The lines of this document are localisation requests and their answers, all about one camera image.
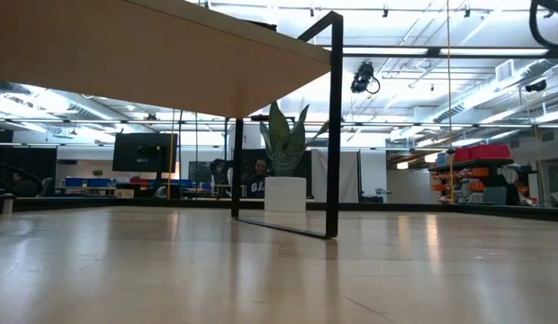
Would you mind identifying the black small square mini plate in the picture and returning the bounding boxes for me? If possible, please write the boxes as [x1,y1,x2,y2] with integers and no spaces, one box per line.
[246,19,279,32]

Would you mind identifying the person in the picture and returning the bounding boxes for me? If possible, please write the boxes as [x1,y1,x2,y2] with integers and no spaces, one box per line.
[11,173,40,197]
[244,157,271,200]

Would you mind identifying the black partition panel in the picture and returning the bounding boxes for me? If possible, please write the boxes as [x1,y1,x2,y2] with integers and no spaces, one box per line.
[0,144,60,194]
[241,148,312,199]

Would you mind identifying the snake plant in white pot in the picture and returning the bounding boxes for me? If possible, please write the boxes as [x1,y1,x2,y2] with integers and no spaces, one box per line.
[259,101,329,213]

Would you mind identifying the white paper sign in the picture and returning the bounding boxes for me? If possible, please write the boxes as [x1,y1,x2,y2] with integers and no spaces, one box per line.
[242,123,263,149]

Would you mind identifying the white curtain screen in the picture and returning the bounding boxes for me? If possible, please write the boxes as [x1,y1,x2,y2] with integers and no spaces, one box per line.
[310,148,388,204]

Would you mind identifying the yellow pole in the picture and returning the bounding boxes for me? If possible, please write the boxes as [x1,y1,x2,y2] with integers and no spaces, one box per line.
[167,107,177,202]

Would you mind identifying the wooden riser shelf black legs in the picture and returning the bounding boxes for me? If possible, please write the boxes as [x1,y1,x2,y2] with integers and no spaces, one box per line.
[0,0,345,239]

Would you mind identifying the storage rack with orange bins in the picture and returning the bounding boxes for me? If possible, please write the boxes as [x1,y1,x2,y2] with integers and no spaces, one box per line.
[427,157,539,207]

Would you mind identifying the red storage bin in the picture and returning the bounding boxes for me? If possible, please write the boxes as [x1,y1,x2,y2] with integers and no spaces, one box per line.
[453,143,512,164]

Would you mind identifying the black ceiling-mounted device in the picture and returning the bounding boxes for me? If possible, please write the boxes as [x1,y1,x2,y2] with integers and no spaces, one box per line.
[524,78,548,94]

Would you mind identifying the black hanging overhead camera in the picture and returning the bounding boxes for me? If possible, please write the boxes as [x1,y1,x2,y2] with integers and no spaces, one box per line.
[349,61,382,95]

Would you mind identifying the black wall monitor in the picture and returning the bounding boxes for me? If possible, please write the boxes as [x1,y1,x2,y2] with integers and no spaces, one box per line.
[112,131,179,174]

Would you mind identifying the black overhead frame bar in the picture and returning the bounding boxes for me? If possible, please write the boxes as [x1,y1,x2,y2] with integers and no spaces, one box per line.
[343,44,558,59]

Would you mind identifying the black aluminium table frame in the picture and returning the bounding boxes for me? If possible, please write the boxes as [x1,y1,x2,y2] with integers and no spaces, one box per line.
[0,195,558,222]

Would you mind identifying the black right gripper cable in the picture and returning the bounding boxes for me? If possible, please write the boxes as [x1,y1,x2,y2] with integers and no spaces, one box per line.
[528,0,558,51]

